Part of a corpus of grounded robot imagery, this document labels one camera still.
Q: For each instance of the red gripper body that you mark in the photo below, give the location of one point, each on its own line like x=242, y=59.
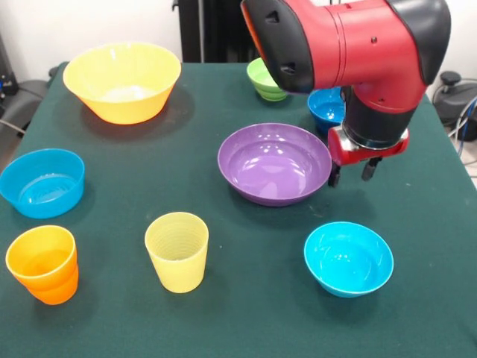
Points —
x=357, y=154

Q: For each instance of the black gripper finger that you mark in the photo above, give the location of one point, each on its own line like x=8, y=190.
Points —
x=334, y=175
x=370, y=169

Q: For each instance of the dark blue bowl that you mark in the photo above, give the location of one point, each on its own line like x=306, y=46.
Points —
x=326, y=112

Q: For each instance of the large purple bowl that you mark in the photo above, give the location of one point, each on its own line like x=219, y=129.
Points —
x=272, y=175

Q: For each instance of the green bowl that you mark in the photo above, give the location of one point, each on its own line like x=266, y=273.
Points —
x=262, y=85

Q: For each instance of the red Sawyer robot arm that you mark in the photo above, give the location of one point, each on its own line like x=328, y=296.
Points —
x=354, y=48

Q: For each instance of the cyan bowl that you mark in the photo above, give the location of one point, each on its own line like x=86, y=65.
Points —
x=348, y=264

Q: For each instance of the yellow-green cup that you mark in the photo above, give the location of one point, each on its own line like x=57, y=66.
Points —
x=177, y=268

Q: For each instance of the dark green tablecloth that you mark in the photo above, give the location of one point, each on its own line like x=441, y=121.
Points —
x=223, y=328

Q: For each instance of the large orange bowl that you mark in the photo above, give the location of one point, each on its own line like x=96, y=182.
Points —
x=112, y=74

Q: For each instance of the blue ribbed bowl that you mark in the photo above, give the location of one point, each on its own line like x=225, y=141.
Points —
x=41, y=194

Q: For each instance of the orange cup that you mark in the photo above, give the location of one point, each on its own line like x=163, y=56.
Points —
x=44, y=283

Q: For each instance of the black device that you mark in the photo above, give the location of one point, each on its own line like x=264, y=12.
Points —
x=7, y=82

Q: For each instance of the grey pedestal foot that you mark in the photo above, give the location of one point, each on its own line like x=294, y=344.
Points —
x=26, y=97
x=458, y=97

